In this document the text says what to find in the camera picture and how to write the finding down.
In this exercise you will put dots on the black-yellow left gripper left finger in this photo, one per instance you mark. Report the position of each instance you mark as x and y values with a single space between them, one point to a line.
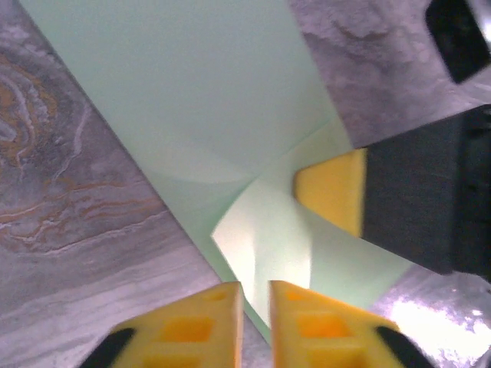
192 333

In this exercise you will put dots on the light green paper sheet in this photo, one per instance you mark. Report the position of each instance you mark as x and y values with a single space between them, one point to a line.
172 96

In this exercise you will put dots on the black-yellow left gripper right finger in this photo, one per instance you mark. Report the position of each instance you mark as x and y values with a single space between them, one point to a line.
326 337

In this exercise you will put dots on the finger of the black-yellow right gripper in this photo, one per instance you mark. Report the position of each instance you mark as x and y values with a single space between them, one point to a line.
414 191

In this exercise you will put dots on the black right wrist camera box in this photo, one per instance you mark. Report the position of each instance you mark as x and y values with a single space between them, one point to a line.
456 38

